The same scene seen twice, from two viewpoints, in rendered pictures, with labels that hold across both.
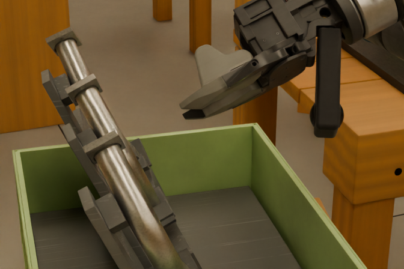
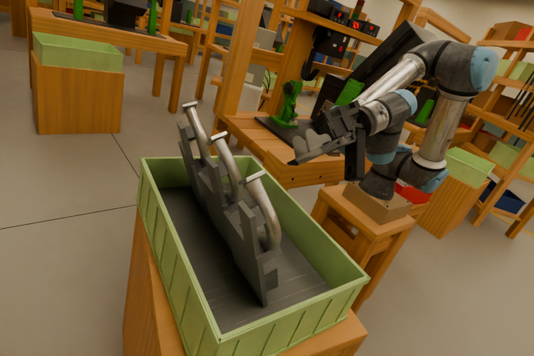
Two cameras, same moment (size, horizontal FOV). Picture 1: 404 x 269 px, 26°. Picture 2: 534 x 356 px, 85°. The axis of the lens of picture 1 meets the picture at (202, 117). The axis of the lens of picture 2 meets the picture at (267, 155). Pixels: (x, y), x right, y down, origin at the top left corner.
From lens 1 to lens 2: 0.52 m
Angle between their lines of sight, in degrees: 23
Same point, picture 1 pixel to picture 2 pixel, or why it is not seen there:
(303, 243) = (280, 214)
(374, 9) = (381, 123)
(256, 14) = (334, 117)
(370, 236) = not seen: hidden behind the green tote
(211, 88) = (315, 152)
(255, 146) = (251, 166)
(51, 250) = not seen: hidden behind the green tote
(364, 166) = (283, 176)
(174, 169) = not seen: hidden behind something
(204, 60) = (310, 137)
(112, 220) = (259, 222)
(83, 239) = (176, 205)
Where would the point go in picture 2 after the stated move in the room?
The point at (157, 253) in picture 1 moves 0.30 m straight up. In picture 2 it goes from (276, 239) to (335, 88)
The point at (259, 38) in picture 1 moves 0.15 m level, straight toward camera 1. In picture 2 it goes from (334, 129) to (373, 165)
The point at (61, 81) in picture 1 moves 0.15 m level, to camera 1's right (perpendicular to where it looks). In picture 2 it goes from (188, 129) to (242, 137)
